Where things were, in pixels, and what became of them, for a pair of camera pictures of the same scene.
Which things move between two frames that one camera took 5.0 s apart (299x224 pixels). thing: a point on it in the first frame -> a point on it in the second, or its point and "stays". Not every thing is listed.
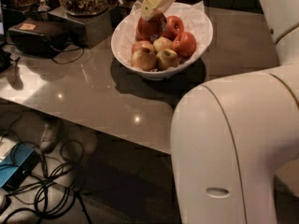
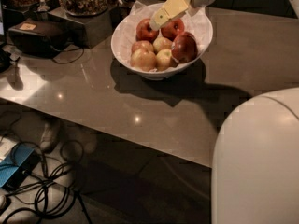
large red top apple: [150, 30] -> [184, 47]
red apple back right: [173, 27] stays
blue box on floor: [18, 166] stays
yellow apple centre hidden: [163, 43] stays
